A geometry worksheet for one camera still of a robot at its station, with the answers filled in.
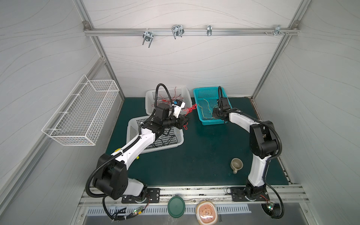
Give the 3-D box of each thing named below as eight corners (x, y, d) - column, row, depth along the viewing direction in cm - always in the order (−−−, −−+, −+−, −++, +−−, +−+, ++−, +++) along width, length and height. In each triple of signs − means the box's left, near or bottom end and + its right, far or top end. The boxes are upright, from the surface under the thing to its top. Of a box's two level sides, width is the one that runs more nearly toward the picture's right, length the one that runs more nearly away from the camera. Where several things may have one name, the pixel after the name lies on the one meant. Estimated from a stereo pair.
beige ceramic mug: (232, 173, 81) (233, 171, 79) (229, 159, 87) (230, 157, 84) (243, 173, 81) (245, 171, 79) (239, 159, 87) (241, 157, 84)
